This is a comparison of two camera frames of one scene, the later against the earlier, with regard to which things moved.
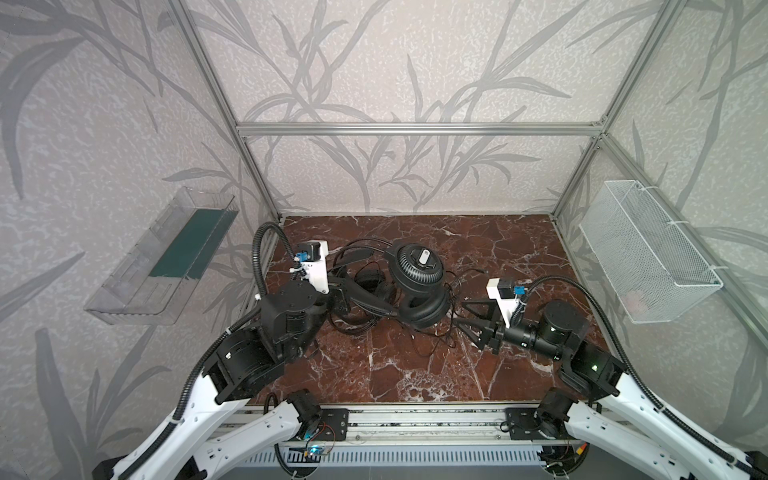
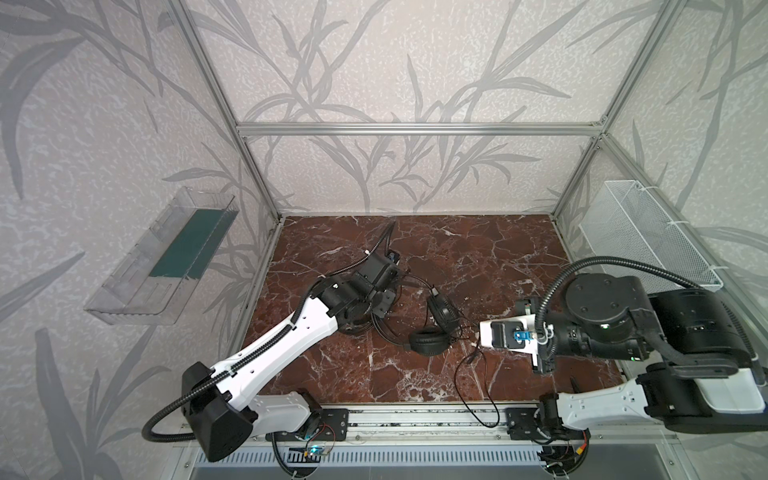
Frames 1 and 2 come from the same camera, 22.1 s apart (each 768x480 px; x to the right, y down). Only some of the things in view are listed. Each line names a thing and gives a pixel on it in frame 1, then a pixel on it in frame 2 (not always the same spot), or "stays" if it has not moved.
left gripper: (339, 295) -> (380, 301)
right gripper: (495, 333) -> (537, 339)
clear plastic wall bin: (153, 282) stays
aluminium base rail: (431, 425) stays
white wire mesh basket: (653, 270) stays
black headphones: (372, 278) -> (428, 341)
